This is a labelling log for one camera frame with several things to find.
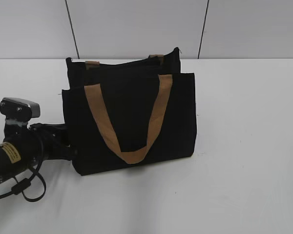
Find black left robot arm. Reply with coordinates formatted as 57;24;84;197
0;123;77;184

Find black canvas tote bag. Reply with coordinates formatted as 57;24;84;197
62;48;197;176

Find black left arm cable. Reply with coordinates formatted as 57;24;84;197
0;131;47;202

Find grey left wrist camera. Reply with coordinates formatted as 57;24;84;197
0;97;41;127

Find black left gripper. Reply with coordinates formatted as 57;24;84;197
3;123;75;175

